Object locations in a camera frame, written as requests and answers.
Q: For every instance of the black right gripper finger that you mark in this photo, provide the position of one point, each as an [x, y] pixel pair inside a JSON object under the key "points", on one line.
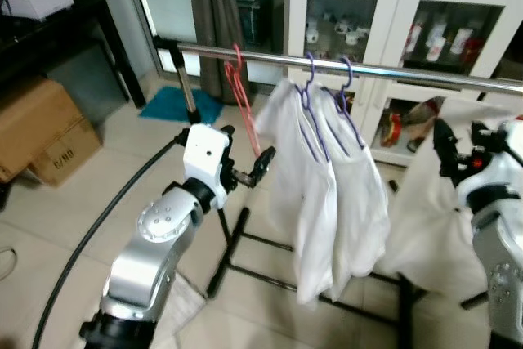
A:
{"points": [[480, 140], [445, 146]]}

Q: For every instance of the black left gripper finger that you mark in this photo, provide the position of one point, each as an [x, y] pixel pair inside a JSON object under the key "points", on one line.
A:
{"points": [[264, 165], [248, 179]]}

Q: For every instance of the white hung shirt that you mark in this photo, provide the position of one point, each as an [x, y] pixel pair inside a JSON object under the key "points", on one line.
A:
{"points": [[359, 194], [294, 169]]}

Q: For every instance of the teal mat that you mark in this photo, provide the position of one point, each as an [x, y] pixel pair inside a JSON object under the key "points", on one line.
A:
{"points": [[167, 105]]}

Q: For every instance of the black steel clothes rack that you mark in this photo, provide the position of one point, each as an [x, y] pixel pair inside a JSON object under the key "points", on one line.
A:
{"points": [[270, 55]]}

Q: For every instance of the white patterned rag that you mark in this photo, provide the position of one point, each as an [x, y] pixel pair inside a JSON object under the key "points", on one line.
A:
{"points": [[184, 304]]}

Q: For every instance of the small labelled cardboard box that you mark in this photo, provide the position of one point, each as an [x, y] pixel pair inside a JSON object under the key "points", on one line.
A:
{"points": [[78, 153]]}

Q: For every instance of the grey curtain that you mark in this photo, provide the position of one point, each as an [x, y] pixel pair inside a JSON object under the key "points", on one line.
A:
{"points": [[216, 6]]}

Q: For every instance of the grey computer tower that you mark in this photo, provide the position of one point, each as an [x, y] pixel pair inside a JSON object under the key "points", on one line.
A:
{"points": [[90, 79]]}

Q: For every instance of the large cardboard box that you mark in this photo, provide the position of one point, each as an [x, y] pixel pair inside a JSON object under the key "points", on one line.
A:
{"points": [[37, 116]]}

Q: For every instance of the black desk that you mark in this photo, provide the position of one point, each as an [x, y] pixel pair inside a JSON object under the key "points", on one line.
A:
{"points": [[49, 42]]}

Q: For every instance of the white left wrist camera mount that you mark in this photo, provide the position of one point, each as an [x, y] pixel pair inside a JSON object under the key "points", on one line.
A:
{"points": [[204, 153]]}

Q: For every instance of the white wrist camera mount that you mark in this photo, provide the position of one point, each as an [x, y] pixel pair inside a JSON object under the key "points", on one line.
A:
{"points": [[204, 153], [511, 157]]}

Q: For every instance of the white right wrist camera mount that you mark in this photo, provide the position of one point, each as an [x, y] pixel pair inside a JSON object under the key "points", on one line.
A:
{"points": [[511, 157]]}

